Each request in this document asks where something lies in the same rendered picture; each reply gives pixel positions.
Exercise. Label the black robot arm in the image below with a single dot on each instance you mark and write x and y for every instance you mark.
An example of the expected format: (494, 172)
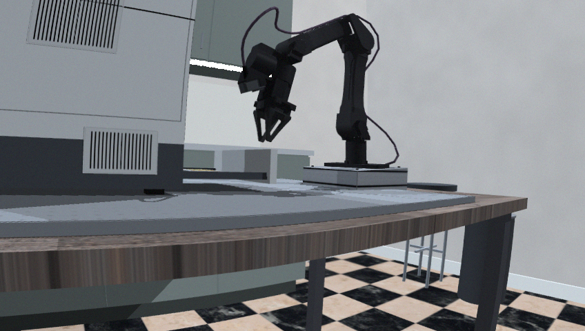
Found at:
(351, 124)

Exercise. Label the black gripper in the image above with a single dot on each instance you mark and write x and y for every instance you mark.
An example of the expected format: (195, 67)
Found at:
(271, 110)

